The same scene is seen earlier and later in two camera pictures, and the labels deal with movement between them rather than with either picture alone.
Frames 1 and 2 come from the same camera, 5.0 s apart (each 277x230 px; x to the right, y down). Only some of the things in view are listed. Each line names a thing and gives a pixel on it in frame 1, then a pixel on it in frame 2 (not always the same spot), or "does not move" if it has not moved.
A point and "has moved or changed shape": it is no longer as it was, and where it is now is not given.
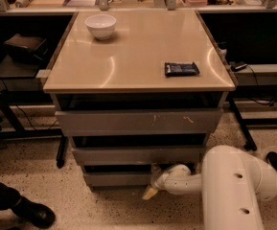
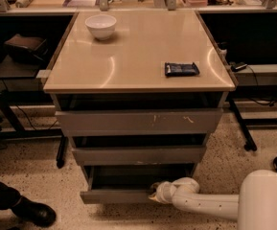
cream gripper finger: x=156 y=171 -> x=155 y=185
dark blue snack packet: x=172 y=69 does not move
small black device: x=236 y=68 does not move
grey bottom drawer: x=119 y=179 has moved or changed shape
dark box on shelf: x=27 y=49 does not move
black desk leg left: x=60 y=157 does not move
